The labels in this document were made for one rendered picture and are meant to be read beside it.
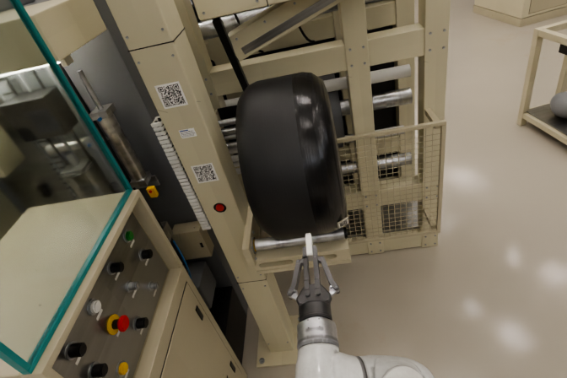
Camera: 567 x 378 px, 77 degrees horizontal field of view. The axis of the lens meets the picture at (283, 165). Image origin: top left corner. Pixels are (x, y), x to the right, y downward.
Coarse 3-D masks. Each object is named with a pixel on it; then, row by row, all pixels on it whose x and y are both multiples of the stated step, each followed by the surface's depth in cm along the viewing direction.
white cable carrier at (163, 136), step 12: (156, 120) 115; (156, 132) 113; (168, 144) 116; (168, 156) 119; (180, 168) 121; (180, 180) 124; (192, 192) 127; (192, 204) 131; (204, 216) 134; (204, 228) 138
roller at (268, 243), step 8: (336, 232) 127; (344, 232) 127; (256, 240) 132; (264, 240) 131; (272, 240) 131; (280, 240) 130; (288, 240) 130; (296, 240) 129; (304, 240) 129; (312, 240) 128; (320, 240) 128; (328, 240) 128; (256, 248) 131; (264, 248) 131; (272, 248) 131
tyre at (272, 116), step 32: (256, 96) 107; (288, 96) 104; (320, 96) 105; (256, 128) 101; (288, 128) 100; (320, 128) 99; (256, 160) 100; (288, 160) 99; (320, 160) 98; (256, 192) 102; (288, 192) 101; (320, 192) 100; (288, 224) 108; (320, 224) 109
